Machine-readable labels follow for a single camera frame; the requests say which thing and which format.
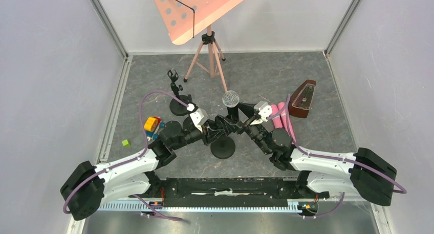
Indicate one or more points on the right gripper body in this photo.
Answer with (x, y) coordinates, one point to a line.
(256, 133)

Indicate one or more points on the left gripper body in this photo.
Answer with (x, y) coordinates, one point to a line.
(206, 132)

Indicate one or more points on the black microphone stand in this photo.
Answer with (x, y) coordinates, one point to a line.
(188, 124)
(175, 107)
(223, 147)

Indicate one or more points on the black microphone silver grille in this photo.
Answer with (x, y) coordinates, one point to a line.
(231, 100)

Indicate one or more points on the pink microphone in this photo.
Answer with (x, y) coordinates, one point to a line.
(276, 117)
(286, 122)

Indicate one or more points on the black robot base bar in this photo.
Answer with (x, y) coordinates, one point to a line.
(230, 192)

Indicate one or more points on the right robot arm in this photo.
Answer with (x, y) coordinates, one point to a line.
(363, 172)

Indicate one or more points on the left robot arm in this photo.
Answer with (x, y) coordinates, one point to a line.
(91, 186)

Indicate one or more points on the pink music stand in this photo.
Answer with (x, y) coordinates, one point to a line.
(185, 19)

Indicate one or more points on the brown metronome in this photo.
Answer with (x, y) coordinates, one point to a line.
(301, 99)

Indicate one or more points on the colourful toy block stack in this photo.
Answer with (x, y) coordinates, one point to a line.
(152, 127)

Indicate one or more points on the small green cube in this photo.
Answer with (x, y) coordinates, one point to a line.
(126, 143)

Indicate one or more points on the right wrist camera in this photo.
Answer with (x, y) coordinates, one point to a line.
(262, 110)

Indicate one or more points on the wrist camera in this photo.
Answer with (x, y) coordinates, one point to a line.
(197, 115)
(262, 110)

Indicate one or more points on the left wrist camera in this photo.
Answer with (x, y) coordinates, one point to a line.
(197, 115)

